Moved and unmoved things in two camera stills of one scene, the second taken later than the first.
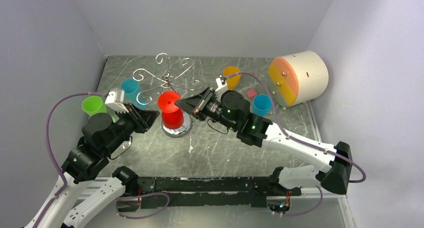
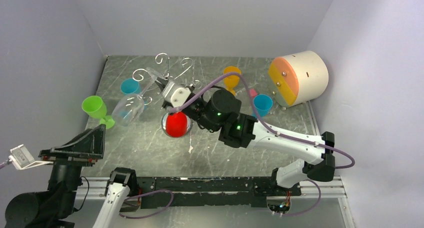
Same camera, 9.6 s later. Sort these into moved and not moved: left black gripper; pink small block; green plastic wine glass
Moved: left black gripper
Not moved: pink small block; green plastic wine glass
